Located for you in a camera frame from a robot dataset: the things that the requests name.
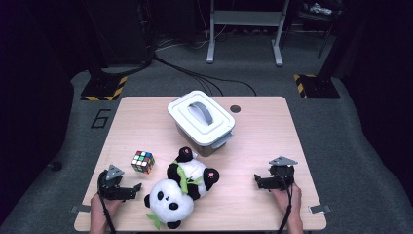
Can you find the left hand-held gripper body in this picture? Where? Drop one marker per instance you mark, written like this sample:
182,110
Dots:
112,190

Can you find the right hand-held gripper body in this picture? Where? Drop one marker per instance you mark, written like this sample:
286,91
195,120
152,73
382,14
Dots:
281,175

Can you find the colourful puzzle cube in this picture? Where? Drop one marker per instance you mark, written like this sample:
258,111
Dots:
142,162

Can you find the panda plush toy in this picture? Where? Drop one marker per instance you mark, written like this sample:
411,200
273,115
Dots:
181,191

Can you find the clear plastic storage box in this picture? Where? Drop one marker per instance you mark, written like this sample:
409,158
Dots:
207,150

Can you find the person's left hand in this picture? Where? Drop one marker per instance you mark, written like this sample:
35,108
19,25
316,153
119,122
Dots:
97,205

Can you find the person's right hand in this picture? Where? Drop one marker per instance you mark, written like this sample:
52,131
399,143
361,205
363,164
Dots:
281,200

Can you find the dark round table grommet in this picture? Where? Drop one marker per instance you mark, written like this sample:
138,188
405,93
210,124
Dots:
235,109

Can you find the black yellow striped stand base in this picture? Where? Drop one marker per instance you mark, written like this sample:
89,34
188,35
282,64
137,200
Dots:
316,87
102,88

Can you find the dark chair with cloth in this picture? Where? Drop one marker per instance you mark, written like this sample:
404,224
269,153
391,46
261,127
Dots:
319,14

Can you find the grey metal table bracket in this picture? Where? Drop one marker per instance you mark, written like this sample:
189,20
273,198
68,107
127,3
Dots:
79,208
319,209

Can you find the white metal stand frame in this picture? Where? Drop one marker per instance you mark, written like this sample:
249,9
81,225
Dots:
246,18

